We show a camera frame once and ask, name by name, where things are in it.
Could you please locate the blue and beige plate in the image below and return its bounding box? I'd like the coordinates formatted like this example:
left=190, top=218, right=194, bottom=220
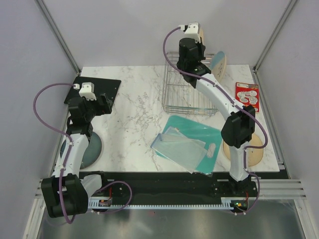
left=209, top=51, right=227, bottom=83

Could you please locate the beige bird plate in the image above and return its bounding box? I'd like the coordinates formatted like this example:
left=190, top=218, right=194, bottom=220
left=223, top=133, right=264, bottom=167
left=199, top=27, right=204, bottom=45

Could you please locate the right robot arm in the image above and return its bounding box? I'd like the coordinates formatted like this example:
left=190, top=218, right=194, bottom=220
left=177, top=37, right=255, bottom=196

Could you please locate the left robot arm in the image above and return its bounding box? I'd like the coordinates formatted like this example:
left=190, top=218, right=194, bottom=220
left=41, top=94, right=113, bottom=218

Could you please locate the black square plate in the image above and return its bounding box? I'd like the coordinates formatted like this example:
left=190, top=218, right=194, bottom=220
left=73, top=76, right=121, bottom=113

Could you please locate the dark teal plate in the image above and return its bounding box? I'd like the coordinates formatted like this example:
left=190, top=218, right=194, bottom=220
left=57, top=132, right=102, bottom=173

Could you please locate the red booklet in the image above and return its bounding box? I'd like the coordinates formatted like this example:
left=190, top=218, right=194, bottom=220
left=235, top=82, right=260, bottom=112

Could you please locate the teal cutting board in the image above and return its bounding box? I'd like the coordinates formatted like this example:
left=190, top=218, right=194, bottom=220
left=151, top=116, right=222, bottom=175

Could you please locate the clear plastic zip bag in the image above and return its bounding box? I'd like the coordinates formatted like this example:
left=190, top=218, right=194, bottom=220
left=151, top=126, right=207, bottom=173

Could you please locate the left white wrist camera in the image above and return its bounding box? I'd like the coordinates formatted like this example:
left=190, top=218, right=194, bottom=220
left=73, top=82, right=97, bottom=101

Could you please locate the metal wire dish rack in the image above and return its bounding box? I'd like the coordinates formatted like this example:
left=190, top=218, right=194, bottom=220
left=162, top=62, right=218, bottom=116

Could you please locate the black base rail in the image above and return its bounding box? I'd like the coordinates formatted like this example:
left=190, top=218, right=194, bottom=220
left=97, top=172, right=257, bottom=206

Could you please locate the light blue cable duct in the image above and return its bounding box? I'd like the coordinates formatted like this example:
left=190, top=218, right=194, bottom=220
left=88, top=197, right=234, bottom=210

